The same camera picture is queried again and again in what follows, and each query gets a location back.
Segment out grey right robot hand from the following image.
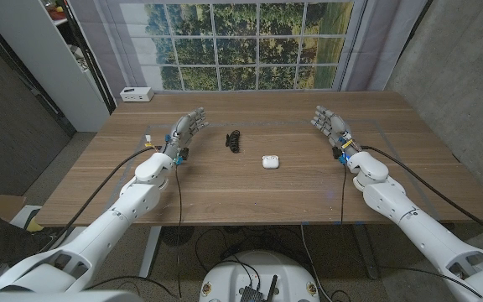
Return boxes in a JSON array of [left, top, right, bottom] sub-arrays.
[[310, 105, 359, 165]]

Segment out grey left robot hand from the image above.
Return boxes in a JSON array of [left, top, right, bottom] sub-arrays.
[[160, 107, 210, 166]]

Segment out white airpods case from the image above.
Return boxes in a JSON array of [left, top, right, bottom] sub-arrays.
[[261, 154, 281, 170]]

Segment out black hair clip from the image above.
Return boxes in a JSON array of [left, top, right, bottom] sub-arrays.
[[225, 129, 242, 154]]

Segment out white power strip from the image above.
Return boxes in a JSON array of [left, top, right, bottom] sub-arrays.
[[119, 86, 155, 103]]

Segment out printed window backdrop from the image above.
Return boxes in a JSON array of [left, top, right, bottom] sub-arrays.
[[68, 0, 429, 101]]

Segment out white table leg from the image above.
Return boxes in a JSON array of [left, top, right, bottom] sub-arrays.
[[138, 226, 163, 279]]

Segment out grey table leg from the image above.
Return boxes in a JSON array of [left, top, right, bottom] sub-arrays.
[[352, 224, 380, 281]]

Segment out white shelf cabinet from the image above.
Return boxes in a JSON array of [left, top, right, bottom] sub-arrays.
[[0, 0, 112, 133]]

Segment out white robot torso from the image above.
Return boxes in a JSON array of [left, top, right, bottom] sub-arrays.
[[198, 250, 321, 302]]

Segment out brown cardboard box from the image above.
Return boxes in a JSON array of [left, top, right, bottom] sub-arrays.
[[0, 192, 28, 223]]

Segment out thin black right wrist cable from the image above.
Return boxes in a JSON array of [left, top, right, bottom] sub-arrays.
[[340, 163, 348, 223]]

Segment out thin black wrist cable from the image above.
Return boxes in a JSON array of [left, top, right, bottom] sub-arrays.
[[340, 163, 348, 223], [174, 163, 184, 299]]

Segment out thin black left wrist cable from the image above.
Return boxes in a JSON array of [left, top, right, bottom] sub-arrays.
[[174, 163, 184, 299]]

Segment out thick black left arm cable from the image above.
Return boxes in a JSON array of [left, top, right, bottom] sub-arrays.
[[42, 145, 158, 253]]

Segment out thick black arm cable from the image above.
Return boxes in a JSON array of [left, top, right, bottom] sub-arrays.
[[42, 145, 158, 253], [361, 144, 483, 244]]

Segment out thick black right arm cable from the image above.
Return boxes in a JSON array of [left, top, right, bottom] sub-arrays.
[[361, 144, 483, 244]]

